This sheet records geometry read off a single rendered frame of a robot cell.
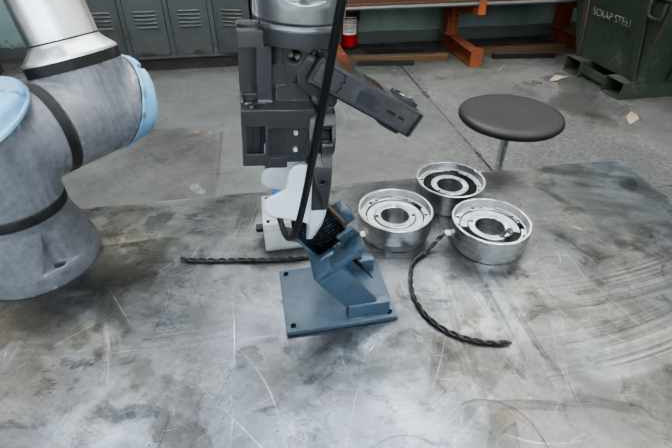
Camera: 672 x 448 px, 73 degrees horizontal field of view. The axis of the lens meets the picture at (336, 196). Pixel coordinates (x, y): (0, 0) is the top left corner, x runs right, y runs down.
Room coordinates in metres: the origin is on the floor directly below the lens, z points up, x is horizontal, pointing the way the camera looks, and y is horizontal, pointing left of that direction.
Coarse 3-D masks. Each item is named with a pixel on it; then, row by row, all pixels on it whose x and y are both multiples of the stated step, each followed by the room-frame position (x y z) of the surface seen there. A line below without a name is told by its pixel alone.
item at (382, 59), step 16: (368, 48) 4.05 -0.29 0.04; (384, 48) 4.05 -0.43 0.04; (400, 48) 4.05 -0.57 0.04; (416, 48) 4.05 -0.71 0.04; (496, 48) 4.01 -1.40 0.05; (512, 48) 4.04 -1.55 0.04; (528, 48) 4.07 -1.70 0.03; (544, 48) 4.10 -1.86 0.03; (560, 48) 4.13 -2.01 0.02; (368, 64) 3.70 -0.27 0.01; (384, 64) 3.70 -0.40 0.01; (400, 64) 3.70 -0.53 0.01
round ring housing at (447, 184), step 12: (420, 168) 0.63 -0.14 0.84; (432, 168) 0.65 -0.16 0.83; (444, 168) 0.65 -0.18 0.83; (456, 168) 0.65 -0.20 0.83; (468, 168) 0.63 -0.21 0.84; (420, 180) 0.61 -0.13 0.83; (432, 180) 0.61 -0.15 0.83; (444, 180) 0.62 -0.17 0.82; (456, 180) 0.62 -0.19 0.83; (480, 180) 0.61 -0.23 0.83; (420, 192) 0.58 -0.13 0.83; (432, 192) 0.56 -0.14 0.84; (444, 192) 0.58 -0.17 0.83; (456, 192) 0.58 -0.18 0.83; (480, 192) 0.56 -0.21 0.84; (432, 204) 0.56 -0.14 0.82; (444, 204) 0.55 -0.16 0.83; (456, 204) 0.55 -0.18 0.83
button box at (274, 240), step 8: (264, 200) 0.53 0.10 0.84; (264, 216) 0.50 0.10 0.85; (256, 224) 0.51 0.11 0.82; (264, 224) 0.48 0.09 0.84; (272, 224) 0.48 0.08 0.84; (288, 224) 0.48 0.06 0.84; (264, 232) 0.48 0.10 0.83; (272, 232) 0.48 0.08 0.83; (280, 232) 0.48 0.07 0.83; (272, 240) 0.48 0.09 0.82; (280, 240) 0.48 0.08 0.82; (272, 248) 0.48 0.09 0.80; (280, 248) 0.48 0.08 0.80; (288, 248) 0.48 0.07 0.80
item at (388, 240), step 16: (384, 192) 0.57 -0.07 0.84; (400, 192) 0.57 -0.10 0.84; (368, 208) 0.54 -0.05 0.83; (384, 208) 0.54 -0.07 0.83; (400, 208) 0.54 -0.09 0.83; (432, 208) 0.52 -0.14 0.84; (368, 224) 0.49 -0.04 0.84; (384, 224) 0.50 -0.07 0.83; (400, 224) 0.50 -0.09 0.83; (368, 240) 0.49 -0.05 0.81; (384, 240) 0.47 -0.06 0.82; (400, 240) 0.47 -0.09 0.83; (416, 240) 0.47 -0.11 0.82
